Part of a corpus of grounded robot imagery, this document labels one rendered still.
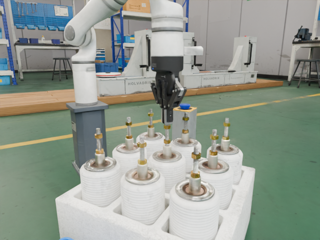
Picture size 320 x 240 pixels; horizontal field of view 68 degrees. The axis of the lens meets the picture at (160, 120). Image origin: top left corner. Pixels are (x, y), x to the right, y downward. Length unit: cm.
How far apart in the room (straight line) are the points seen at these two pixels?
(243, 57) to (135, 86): 205
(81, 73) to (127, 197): 64
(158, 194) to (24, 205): 59
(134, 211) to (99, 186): 10
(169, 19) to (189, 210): 38
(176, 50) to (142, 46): 247
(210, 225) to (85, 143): 71
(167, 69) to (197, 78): 279
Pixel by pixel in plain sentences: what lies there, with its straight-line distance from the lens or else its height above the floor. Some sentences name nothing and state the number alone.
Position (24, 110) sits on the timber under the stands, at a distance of 245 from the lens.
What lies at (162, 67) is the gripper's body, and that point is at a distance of 53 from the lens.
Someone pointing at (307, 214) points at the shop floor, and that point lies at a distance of 97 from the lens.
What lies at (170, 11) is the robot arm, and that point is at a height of 59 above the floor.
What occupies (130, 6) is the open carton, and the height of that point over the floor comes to 156.
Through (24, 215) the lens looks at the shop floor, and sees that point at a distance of 94.
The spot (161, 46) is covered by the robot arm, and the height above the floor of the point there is 52.
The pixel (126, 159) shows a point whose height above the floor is 24.
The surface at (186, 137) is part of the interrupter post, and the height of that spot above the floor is 27.
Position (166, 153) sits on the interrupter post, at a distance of 60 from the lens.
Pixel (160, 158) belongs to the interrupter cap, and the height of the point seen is 25.
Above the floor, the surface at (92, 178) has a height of 24.
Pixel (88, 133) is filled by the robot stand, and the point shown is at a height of 19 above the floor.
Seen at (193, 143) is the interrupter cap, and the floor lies 25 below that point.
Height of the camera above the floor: 50
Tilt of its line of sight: 15 degrees down
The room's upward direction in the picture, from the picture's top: straight up
